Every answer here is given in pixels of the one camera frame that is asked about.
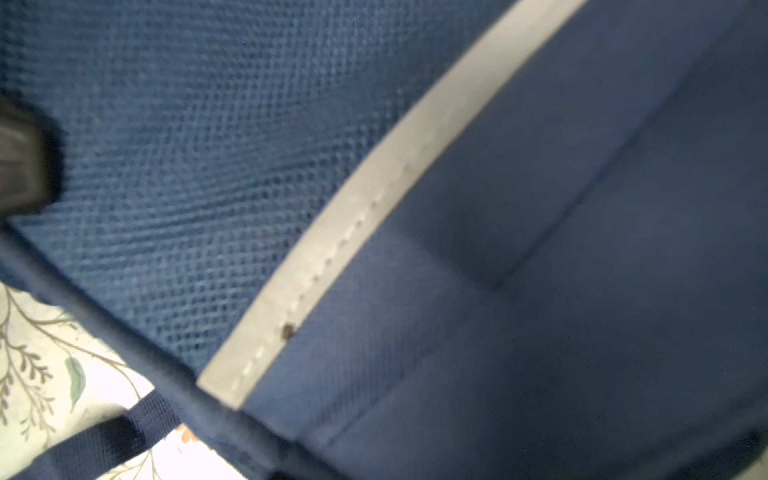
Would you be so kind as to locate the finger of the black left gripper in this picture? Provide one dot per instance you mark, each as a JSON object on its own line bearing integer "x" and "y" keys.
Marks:
{"x": 28, "y": 161}

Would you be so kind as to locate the navy blue student backpack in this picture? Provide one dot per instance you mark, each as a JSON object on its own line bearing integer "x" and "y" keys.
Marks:
{"x": 408, "y": 239}

